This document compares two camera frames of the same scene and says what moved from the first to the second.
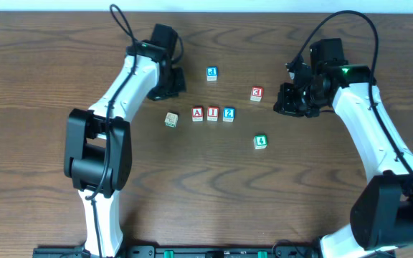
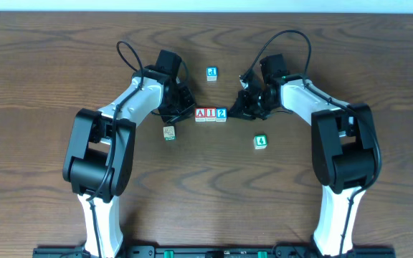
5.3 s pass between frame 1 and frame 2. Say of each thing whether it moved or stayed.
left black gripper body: moved
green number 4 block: stayed
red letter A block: stayed
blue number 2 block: moved
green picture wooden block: moved
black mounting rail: stayed
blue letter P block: stayed
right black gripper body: moved
